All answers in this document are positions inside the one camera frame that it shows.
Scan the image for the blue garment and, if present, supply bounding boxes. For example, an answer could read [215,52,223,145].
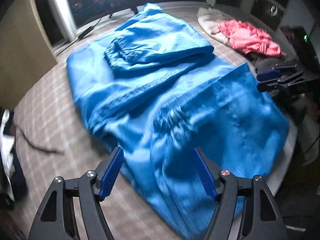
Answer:
[67,3,289,239]

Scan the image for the dark grey garment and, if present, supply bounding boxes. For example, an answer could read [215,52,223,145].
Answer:
[252,55,297,75]

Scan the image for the black lamp tripod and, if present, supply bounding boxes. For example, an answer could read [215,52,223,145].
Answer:
[108,0,138,18]

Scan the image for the pink garment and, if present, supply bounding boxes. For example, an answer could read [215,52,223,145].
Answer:
[217,20,286,57]

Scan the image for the beige garment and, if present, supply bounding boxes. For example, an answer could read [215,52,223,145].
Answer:
[197,8,234,47]

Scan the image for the wooden cabinet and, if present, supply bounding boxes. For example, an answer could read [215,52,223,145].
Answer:
[1,0,57,109]

